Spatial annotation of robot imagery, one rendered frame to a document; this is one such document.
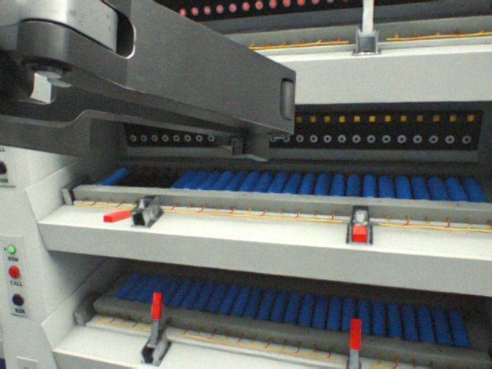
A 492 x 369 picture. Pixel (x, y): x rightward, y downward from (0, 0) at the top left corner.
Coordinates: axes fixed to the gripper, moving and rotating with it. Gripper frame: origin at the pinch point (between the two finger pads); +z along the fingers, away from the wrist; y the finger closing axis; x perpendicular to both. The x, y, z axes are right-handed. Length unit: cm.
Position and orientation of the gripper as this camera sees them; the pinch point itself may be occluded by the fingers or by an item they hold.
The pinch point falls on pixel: (157, 133)
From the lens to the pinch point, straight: 24.7
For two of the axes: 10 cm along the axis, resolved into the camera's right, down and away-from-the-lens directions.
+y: 9.6, 0.4, -2.8
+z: 2.8, 0.4, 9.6
